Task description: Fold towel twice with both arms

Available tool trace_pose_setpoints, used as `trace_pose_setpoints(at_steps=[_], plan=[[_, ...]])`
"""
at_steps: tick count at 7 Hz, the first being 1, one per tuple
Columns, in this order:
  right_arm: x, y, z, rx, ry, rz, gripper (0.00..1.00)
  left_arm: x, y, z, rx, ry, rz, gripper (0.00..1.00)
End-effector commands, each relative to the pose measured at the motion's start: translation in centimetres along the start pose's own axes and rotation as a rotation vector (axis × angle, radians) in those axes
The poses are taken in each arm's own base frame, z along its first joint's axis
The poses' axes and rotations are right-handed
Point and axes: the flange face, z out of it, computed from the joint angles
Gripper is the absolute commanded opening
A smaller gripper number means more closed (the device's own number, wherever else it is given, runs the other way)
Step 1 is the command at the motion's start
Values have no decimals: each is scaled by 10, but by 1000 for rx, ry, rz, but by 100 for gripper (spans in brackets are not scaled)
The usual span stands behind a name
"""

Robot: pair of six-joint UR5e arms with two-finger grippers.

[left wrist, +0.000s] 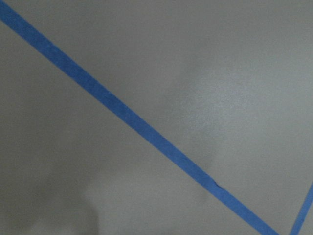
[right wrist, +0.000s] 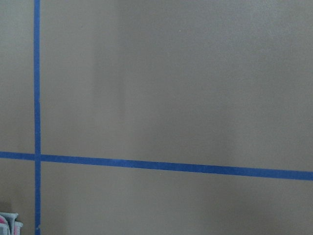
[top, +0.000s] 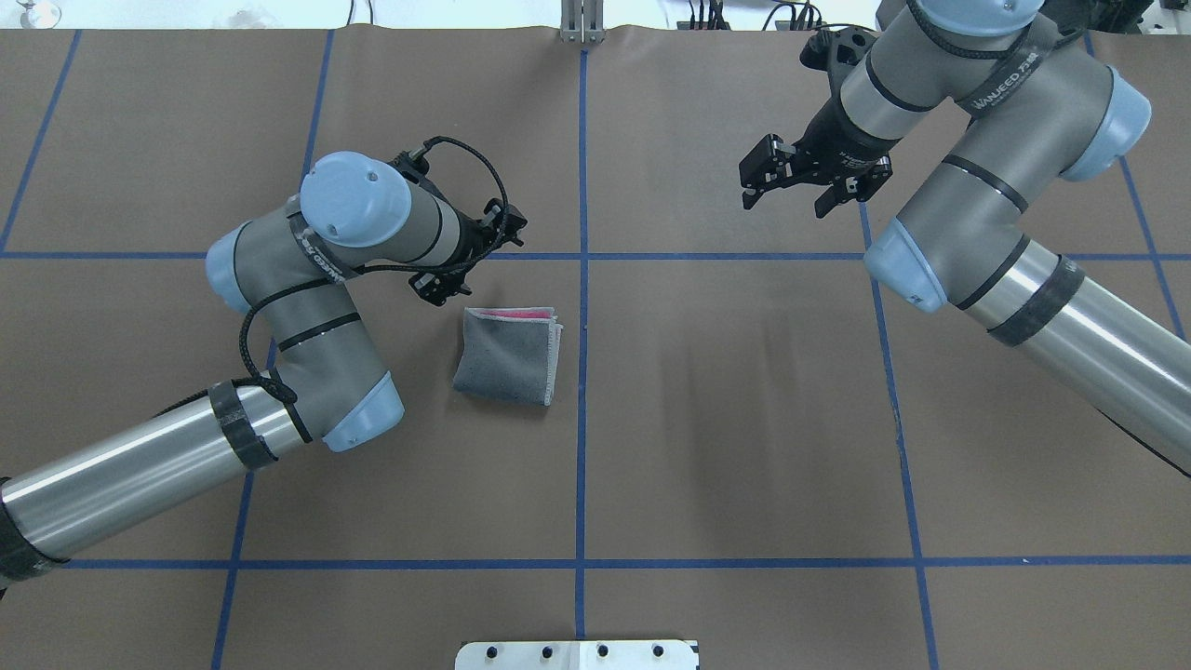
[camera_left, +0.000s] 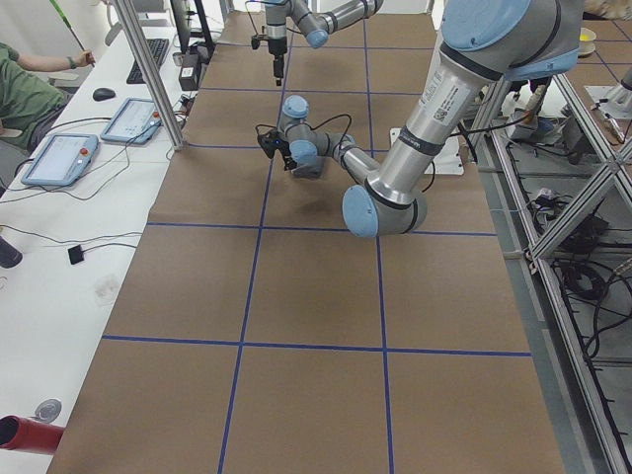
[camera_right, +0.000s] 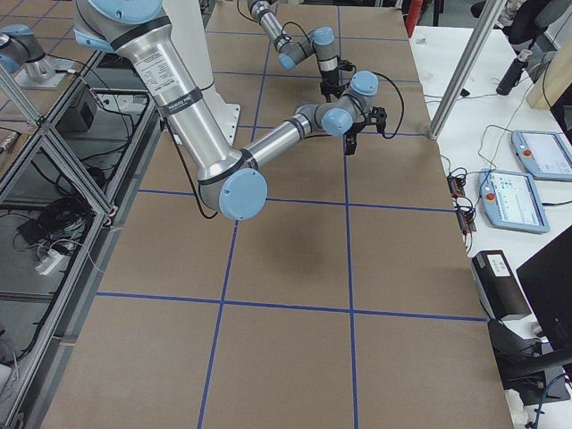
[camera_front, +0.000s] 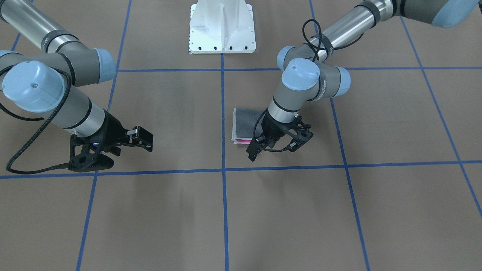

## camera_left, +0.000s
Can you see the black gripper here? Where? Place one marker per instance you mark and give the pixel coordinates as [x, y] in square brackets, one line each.
[282, 147]
[276, 47]

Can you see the pink and grey towel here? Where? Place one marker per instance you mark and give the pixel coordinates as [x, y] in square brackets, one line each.
[312, 168]

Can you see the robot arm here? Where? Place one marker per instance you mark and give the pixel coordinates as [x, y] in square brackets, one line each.
[315, 27]
[481, 43]

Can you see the black power adapter box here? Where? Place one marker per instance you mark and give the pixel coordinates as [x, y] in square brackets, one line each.
[190, 70]

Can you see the far teach pendant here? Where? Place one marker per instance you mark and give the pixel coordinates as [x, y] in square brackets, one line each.
[135, 122]

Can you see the teach pendant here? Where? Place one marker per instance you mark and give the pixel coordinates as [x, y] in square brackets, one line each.
[62, 160]
[135, 122]

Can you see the black computer mouse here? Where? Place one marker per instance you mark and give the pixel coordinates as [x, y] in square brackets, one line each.
[103, 94]

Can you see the near teach pendant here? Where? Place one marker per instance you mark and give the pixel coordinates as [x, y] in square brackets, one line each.
[62, 160]

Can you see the small black square device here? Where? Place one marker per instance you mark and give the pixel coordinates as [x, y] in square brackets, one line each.
[76, 254]

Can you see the person in green shirt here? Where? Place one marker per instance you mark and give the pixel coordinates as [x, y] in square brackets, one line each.
[29, 105]

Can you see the round metal desk grommet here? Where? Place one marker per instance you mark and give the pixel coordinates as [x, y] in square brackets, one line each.
[48, 411]

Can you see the red cylinder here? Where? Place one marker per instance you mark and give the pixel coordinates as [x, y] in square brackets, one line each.
[27, 435]

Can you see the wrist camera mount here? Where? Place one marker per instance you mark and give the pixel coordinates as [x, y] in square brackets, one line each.
[257, 40]

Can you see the aluminium frame post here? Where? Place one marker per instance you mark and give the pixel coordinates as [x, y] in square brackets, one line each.
[143, 56]

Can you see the aluminium frame truss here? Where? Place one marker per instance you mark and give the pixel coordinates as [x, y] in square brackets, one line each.
[562, 198]

